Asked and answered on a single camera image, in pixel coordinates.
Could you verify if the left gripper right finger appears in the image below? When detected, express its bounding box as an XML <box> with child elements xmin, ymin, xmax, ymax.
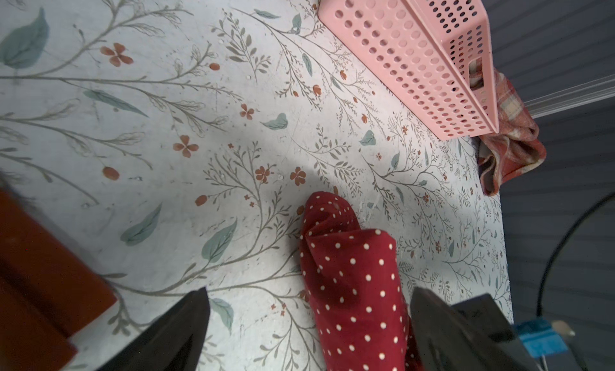
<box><xmin>411</xmin><ymin>288</ymin><xmax>538</xmax><ymax>370</ymax></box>

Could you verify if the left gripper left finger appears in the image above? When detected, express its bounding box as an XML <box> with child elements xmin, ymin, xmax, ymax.
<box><xmin>100</xmin><ymin>288</ymin><xmax>211</xmax><ymax>371</ymax></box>

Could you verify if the red polka dot skirt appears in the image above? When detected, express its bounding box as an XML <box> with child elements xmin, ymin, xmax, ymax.
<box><xmin>299</xmin><ymin>192</ymin><xmax>424</xmax><ymax>370</ymax></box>

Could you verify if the rust brown skirt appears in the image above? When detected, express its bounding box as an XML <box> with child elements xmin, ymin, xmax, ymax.
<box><xmin>1</xmin><ymin>191</ymin><xmax>116</xmax><ymax>370</ymax></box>

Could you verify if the pink plastic basket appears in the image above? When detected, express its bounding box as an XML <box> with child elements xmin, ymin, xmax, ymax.
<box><xmin>318</xmin><ymin>0</ymin><xmax>499</xmax><ymax>141</ymax></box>

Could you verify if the red plaid skirt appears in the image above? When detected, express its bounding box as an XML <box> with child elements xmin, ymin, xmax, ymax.
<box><xmin>478</xmin><ymin>72</ymin><xmax>546</xmax><ymax>197</ymax></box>

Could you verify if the floral table mat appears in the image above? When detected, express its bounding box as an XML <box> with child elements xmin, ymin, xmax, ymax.
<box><xmin>1</xmin><ymin>0</ymin><xmax>513</xmax><ymax>370</ymax></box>

